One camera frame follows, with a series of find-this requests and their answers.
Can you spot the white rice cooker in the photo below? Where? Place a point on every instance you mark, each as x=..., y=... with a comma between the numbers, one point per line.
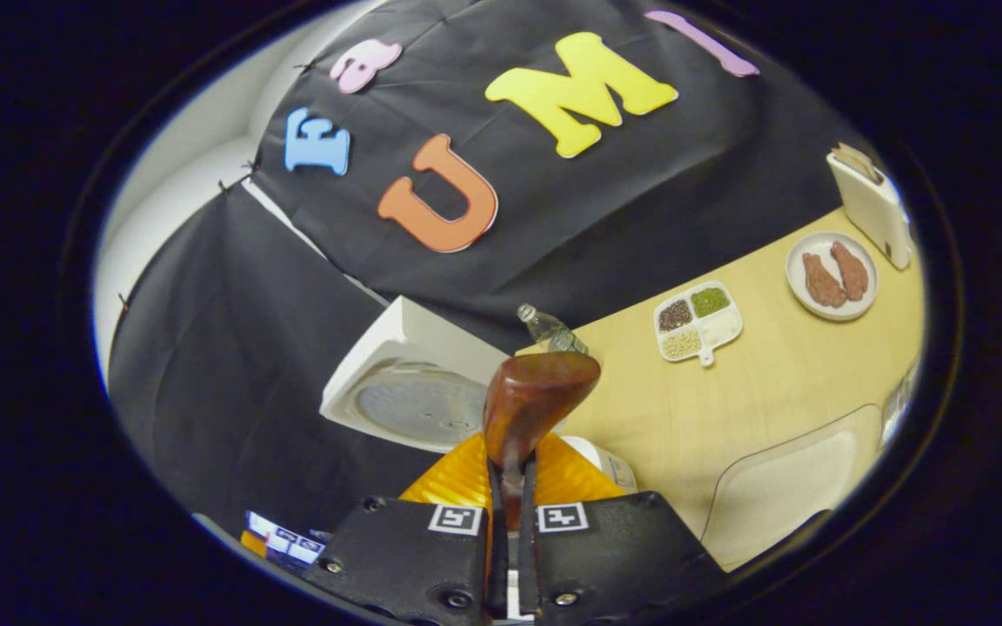
x=405, y=348

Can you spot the brown wooden spoon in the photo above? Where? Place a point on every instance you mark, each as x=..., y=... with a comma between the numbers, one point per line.
x=536, y=391

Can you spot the blue white printed box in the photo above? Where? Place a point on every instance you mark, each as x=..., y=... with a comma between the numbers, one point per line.
x=283, y=543

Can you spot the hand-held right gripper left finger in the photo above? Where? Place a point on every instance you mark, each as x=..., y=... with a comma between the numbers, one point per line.
x=405, y=556

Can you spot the white toaster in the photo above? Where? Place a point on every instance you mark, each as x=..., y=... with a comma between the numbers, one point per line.
x=871, y=209

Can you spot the white divided grain tray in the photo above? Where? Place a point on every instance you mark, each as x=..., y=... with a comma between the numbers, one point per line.
x=723, y=326

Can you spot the clear plastic water bottle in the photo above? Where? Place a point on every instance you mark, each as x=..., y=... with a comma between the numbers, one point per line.
x=549, y=330

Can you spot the brown meat piece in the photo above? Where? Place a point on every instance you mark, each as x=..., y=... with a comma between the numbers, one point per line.
x=851, y=269
x=823, y=283

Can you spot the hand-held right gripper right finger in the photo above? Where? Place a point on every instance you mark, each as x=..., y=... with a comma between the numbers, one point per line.
x=623, y=556

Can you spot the white round plate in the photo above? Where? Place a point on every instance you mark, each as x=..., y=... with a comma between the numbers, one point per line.
x=817, y=243

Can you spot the toast slice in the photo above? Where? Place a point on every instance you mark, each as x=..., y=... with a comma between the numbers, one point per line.
x=856, y=162

